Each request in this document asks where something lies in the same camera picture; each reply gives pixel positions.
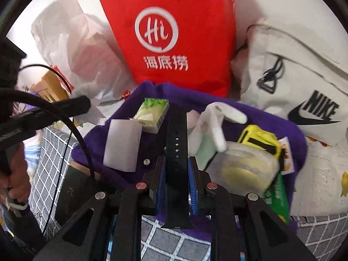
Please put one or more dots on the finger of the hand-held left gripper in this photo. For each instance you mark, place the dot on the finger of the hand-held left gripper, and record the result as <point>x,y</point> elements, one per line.
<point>73,107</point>

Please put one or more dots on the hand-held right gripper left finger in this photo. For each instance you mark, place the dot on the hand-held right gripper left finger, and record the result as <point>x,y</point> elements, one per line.
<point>162,187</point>

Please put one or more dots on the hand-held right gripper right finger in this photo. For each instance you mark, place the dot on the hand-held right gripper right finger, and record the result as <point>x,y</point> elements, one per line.
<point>193,189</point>

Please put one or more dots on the white rectangular pad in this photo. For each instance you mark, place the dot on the white rectangular pad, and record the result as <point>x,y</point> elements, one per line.
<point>122,146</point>

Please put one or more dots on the green snack packet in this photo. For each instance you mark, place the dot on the green snack packet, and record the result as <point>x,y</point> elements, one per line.
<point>277,198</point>

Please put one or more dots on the person's left hand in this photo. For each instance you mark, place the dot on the person's left hand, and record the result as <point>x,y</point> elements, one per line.
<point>19,174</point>

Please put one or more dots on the wooden box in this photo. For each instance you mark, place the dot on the wooden box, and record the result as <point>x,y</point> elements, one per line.
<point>51,85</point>

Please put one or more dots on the mint green cloth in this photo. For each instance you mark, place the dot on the mint green cloth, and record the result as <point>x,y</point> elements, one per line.
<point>206,149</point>

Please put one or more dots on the grey checked blanket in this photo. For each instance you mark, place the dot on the grey checked blanket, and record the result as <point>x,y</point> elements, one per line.
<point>49,163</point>

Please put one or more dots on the clear plastic container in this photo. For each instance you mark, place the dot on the clear plastic container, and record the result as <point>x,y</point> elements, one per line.
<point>244,168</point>

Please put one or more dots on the white plastic shopping bag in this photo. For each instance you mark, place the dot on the white plastic shopping bag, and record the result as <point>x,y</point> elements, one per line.
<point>81,46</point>

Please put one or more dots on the green white tissue packet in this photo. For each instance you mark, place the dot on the green white tissue packet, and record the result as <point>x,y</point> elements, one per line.
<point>149,114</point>

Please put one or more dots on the white fluffy cloth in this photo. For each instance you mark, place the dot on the white fluffy cloth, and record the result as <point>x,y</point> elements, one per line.
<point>217,117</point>

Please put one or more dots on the purple towel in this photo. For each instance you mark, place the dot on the purple towel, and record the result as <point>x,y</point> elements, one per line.
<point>152,92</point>

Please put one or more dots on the yellow mesh pouch black stripes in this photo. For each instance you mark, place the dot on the yellow mesh pouch black stripes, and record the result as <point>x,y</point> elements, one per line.
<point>261,138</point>

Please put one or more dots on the small patterned square packet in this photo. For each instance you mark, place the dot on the small patterned square packet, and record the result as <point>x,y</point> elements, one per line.
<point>288,157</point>

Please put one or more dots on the red paper bag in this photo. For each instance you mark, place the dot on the red paper bag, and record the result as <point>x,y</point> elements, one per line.
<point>176,32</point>

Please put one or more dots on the white corn print bedsheet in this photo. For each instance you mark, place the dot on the white corn print bedsheet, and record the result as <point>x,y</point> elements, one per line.
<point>323,174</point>

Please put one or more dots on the grey fabric bag black logo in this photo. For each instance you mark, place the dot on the grey fabric bag black logo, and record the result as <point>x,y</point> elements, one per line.
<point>299,73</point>

